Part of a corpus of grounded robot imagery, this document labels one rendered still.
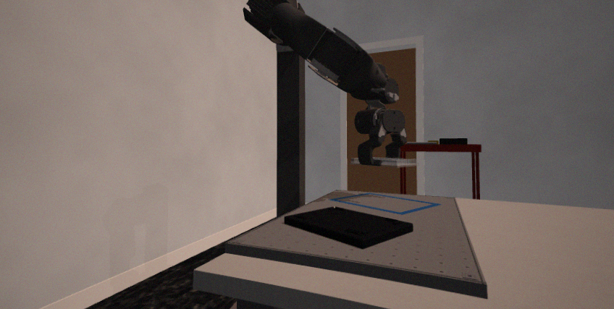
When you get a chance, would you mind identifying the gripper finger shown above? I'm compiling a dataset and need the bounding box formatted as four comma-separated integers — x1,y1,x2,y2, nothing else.
385,127,407,158
358,120,387,166

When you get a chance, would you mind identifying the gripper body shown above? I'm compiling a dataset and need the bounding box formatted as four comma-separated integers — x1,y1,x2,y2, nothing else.
355,104,405,134

